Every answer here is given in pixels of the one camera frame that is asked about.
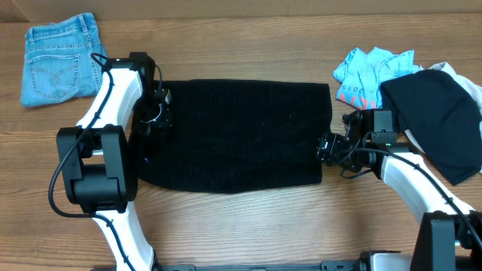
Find white cloth garment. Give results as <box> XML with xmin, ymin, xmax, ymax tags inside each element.
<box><xmin>404</xmin><ymin>62</ymin><xmax>481</xmax><ymax>153</ymax></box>

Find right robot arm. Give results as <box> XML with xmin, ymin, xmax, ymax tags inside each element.
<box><xmin>316</xmin><ymin>109</ymin><xmax>481</xmax><ymax>271</ymax></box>

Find folded blue denim jeans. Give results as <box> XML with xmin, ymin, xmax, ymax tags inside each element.
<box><xmin>20</xmin><ymin>13</ymin><xmax>106</xmax><ymax>108</ymax></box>

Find plain black cloth garment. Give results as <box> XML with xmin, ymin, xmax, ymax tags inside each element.
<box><xmin>380</xmin><ymin>70</ymin><xmax>481</xmax><ymax>185</ymax></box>

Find black sparkly knit garment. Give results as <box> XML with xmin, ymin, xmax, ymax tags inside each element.
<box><xmin>130</xmin><ymin>80</ymin><xmax>332</xmax><ymax>193</ymax></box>

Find light blue printed t-shirt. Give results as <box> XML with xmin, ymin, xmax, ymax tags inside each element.
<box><xmin>333</xmin><ymin>47</ymin><xmax>422</xmax><ymax>110</ymax></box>

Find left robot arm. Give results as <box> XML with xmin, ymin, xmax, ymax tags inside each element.
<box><xmin>48</xmin><ymin>52</ymin><xmax>172</xmax><ymax>270</ymax></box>

